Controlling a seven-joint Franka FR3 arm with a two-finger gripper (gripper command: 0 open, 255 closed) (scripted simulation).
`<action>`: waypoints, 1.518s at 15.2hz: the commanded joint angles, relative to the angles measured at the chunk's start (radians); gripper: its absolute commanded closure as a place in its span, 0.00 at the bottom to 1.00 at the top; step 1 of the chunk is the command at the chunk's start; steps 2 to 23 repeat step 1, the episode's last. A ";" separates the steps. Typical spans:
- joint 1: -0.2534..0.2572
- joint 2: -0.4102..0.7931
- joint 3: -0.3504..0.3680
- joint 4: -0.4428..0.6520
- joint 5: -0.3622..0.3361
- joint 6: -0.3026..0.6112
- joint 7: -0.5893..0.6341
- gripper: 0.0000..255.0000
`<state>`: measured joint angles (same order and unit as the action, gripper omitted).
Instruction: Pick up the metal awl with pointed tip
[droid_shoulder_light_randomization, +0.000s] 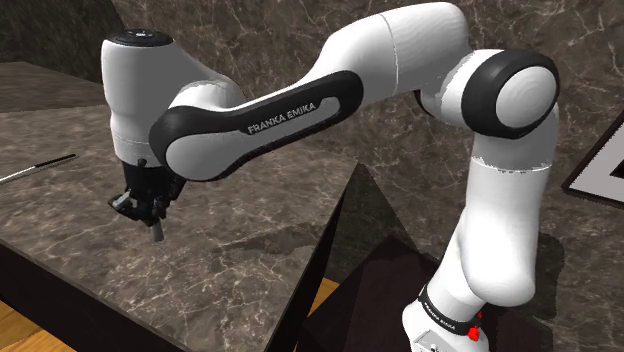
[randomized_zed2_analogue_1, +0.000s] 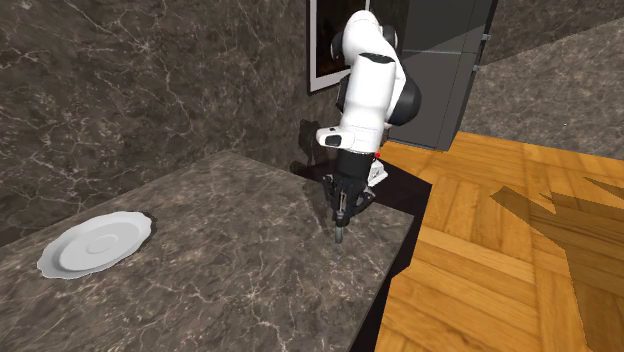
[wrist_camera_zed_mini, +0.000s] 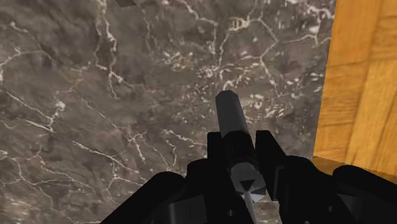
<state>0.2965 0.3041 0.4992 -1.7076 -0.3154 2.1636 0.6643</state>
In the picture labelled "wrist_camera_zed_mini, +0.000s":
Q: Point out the wooden table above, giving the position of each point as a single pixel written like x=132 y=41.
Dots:
x=359 y=93

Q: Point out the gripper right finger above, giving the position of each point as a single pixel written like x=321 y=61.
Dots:
x=297 y=180

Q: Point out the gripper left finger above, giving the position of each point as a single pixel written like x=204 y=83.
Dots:
x=198 y=180

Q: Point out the dark grey pen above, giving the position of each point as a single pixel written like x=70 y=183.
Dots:
x=232 y=118

